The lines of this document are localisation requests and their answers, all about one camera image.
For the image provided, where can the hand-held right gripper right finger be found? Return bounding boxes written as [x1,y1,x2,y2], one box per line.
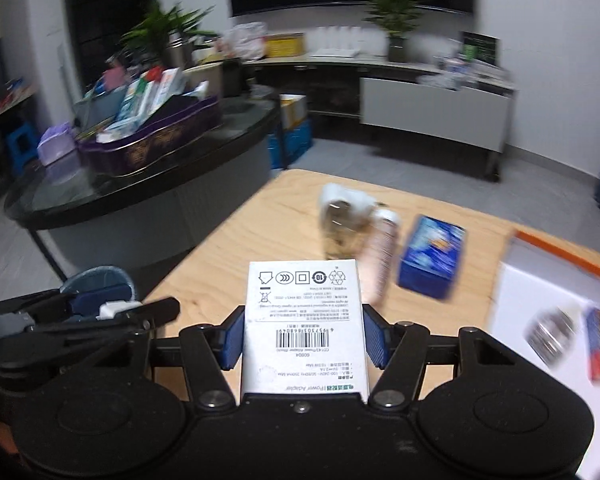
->
[362,304,542,408]

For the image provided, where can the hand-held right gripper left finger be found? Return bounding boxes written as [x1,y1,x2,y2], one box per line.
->
[130,306,246,409]

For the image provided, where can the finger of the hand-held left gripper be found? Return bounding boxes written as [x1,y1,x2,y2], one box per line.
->
[0,287,107,322]
[26,297,181,344]

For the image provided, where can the white adapter box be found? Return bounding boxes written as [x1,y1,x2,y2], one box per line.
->
[239,258,371,404]

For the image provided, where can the pink bottle with white cap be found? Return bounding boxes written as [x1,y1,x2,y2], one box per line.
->
[362,208,401,304]

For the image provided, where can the blue tin box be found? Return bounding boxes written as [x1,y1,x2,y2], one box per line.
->
[397,214,467,301]

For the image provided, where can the orange shoe box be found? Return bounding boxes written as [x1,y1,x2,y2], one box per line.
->
[489,229,600,480]

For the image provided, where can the clear glass bottle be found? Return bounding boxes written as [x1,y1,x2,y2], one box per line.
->
[527,308,579,364]

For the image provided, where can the blue trash bin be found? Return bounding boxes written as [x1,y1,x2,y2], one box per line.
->
[59,265,137,312]

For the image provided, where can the black coffee table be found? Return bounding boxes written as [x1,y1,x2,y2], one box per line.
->
[2,97,281,272]

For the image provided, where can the glass plug-in repellent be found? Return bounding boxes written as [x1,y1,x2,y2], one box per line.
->
[319,183,377,259]

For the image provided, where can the blue plastic stool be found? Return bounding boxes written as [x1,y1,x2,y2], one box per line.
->
[7,122,39,171]

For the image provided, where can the lavender plastic container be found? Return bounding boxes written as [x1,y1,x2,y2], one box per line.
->
[36,122,79,166]

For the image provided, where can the purple patterned tray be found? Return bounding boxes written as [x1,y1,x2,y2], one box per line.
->
[77,94,221,179]

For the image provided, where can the blue water bottle pack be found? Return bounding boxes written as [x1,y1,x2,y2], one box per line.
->
[267,119,314,169]

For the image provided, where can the pile of medicine boxes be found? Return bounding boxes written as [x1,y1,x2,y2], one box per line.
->
[74,64,211,144]

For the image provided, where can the white TV stand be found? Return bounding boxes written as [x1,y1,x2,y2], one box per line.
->
[242,51,519,182]

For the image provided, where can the white and yellow carton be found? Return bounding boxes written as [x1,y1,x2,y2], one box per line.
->
[278,93,309,131]

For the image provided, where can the metal thermos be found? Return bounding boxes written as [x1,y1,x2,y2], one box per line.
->
[167,34,196,69]

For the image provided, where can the clear plastic bag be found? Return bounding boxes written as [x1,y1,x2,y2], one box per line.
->
[417,67,477,91]

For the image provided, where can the leafy potted plant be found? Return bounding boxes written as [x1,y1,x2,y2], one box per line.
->
[119,2,217,69]

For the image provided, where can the white plastic bag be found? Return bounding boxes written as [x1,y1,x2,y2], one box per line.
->
[224,22,269,59]

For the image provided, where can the white router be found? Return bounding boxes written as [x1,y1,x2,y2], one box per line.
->
[309,24,362,59]

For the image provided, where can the yellow box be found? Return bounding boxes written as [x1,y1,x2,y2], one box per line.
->
[264,33,306,59]

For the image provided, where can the green and black box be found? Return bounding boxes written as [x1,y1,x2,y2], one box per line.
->
[459,31,499,66]

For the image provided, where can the potted plant in dark pot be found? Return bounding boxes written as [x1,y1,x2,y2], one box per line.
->
[364,0,434,64]

